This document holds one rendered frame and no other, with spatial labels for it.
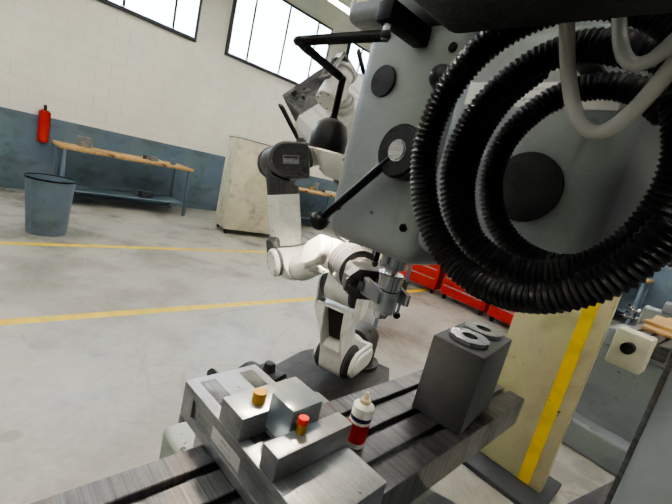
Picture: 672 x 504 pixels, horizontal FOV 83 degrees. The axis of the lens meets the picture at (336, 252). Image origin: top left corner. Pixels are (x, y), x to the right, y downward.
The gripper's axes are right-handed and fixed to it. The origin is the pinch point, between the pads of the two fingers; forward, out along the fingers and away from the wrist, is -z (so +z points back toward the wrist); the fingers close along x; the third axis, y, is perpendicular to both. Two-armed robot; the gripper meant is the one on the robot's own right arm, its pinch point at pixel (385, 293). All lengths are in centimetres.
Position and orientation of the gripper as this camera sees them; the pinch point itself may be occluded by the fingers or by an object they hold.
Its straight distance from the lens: 66.9
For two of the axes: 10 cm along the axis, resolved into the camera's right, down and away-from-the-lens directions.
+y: -2.4, 9.5, 2.1
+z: -3.5, -2.8, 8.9
